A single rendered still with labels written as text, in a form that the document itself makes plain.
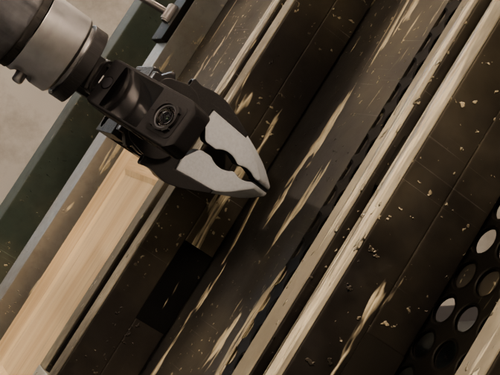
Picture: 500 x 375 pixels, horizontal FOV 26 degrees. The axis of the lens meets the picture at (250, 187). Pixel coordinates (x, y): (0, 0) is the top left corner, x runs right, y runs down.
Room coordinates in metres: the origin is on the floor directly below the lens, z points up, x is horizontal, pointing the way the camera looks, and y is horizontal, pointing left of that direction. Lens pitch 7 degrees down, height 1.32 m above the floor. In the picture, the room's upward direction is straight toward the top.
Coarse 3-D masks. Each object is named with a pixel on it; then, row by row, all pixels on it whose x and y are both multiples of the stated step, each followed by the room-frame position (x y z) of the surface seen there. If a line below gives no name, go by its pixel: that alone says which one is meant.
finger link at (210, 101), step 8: (192, 80) 0.95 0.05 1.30; (200, 88) 0.95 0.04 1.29; (200, 96) 0.95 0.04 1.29; (208, 96) 0.95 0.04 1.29; (216, 96) 0.96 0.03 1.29; (200, 104) 0.95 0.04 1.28; (208, 104) 0.95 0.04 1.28; (216, 104) 0.96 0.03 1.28; (224, 104) 0.96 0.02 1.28; (208, 112) 0.95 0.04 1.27; (224, 112) 0.96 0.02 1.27; (232, 112) 0.96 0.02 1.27; (232, 120) 0.96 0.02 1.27; (240, 128) 0.97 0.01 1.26
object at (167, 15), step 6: (144, 0) 1.51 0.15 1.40; (150, 0) 1.51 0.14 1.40; (150, 6) 1.51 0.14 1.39; (156, 6) 1.51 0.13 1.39; (162, 6) 1.51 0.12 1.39; (168, 6) 1.51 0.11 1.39; (174, 6) 1.50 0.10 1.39; (162, 12) 1.51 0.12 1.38; (168, 12) 1.50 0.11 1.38; (174, 12) 1.50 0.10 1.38; (162, 18) 1.50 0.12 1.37; (168, 18) 1.50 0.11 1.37
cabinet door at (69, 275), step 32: (128, 160) 1.38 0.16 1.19; (96, 192) 1.41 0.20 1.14; (128, 192) 1.31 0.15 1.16; (96, 224) 1.34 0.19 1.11; (128, 224) 1.24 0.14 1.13; (64, 256) 1.36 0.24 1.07; (96, 256) 1.26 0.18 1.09; (64, 288) 1.29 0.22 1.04; (32, 320) 1.32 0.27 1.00; (64, 320) 1.22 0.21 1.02; (0, 352) 1.33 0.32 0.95; (32, 352) 1.24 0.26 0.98
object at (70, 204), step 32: (224, 0) 1.51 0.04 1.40; (192, 32) 1.49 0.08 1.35; (160, 64) 1.48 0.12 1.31; (96, 160) 1.44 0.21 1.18; (64, 192) 1.46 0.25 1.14; (64, 224) 1.43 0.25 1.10; (32, 256) 1.41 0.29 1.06; (0, 288) 1.43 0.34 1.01; (32, 288) 1.41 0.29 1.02; (0, 320) 1.40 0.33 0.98
